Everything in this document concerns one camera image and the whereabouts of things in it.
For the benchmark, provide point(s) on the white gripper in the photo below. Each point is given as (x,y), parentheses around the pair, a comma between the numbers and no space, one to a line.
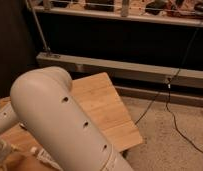
(5,151)

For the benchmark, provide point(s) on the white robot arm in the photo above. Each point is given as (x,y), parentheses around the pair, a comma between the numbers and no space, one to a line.
(41,100)

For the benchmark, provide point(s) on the white plastic bottle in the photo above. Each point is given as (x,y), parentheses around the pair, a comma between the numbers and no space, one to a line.
(44,157)

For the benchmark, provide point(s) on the grey metal pole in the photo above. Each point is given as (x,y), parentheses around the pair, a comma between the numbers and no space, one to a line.
(45,45)

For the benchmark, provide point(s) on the grey metal shelf frame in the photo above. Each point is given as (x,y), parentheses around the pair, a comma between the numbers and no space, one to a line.
(138,50)

